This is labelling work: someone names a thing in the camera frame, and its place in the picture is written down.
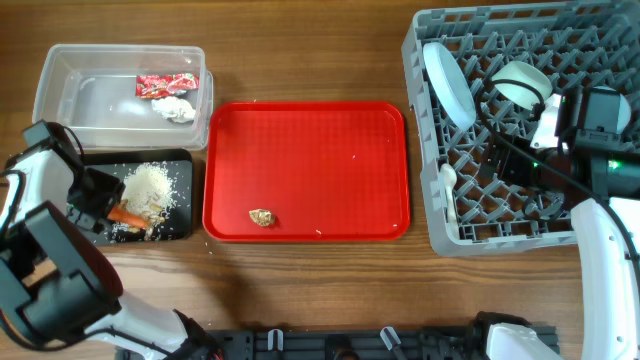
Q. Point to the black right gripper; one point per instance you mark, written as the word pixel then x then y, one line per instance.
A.
pixel 509 172

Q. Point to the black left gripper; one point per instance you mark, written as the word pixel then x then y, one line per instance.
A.
pixel 115 191

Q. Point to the orange carrot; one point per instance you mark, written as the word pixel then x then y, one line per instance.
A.
pixel 118 214

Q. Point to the white plastic spoon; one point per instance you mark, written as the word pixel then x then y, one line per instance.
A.
pixel 449 179

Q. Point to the green bowl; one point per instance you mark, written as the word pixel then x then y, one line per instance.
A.
pixel 522 84

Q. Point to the light blue plate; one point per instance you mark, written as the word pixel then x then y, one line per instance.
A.
pixel 450 85

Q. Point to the red snack wrapper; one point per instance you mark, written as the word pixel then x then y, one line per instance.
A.
pixel 160 86

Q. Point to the white tissue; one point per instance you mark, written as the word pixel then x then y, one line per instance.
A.
pixel 174 109

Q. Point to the light blue bowl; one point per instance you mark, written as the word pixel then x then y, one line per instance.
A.
pixel 617 120

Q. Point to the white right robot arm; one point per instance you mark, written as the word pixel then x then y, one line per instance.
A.
pixel 600 185

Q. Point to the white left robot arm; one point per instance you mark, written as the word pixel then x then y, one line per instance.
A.
pixel 57 288

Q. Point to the black waste tray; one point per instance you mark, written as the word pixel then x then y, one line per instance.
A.
pixel 120 164

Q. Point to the clear plastic waste bin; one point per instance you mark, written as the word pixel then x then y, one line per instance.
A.
pixel 91 88

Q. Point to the grey dishwasher rack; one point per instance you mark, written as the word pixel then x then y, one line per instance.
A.
pixel 575 44

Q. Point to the rice and food scraps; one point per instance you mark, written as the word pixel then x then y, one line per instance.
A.
pixel 149 193

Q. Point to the brown food scrap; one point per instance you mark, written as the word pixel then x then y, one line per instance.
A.
pixel 262 217

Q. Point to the red serving tray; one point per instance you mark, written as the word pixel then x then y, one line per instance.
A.
pixel 328 171

